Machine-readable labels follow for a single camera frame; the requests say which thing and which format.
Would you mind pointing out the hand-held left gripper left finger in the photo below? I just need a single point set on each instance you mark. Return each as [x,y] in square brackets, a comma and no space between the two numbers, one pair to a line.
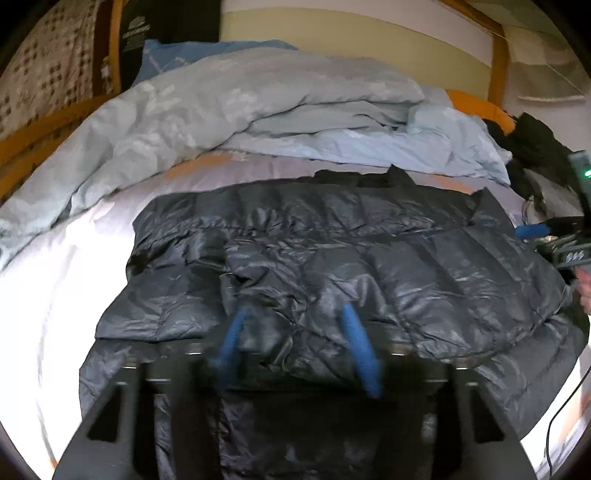
[235,332]

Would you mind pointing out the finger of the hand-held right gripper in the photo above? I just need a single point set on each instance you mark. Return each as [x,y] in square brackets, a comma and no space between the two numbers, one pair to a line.
[531,230]

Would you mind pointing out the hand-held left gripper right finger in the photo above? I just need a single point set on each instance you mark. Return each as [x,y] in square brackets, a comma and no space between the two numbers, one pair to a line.
[360,350]

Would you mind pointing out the dark puffer jacket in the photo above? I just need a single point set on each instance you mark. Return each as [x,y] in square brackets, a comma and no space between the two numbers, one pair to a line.
[300,240]

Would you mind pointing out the person's right hand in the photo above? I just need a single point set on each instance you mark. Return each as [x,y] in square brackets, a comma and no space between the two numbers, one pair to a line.
[586,293]

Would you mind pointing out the black garment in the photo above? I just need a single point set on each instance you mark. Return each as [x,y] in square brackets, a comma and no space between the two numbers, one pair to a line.
[535,143]

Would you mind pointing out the translucent plastic sheet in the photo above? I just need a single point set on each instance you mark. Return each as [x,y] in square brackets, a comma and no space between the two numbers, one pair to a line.
[549,64]

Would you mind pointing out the light grey-blue duvet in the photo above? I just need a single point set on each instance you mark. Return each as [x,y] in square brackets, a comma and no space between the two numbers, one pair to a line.
[207,101]

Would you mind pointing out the blue pillow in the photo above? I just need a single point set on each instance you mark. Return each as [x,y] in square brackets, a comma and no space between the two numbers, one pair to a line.
[184,53]

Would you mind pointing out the black printed bag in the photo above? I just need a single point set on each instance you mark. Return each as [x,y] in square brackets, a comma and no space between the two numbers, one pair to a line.
[175,23]

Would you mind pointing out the beige patterned cloth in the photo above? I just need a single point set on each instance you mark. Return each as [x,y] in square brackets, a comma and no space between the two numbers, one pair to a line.
[51,60]

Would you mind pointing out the wooden bed frame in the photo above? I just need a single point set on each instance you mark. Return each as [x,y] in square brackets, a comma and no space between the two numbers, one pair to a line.
[499,69]

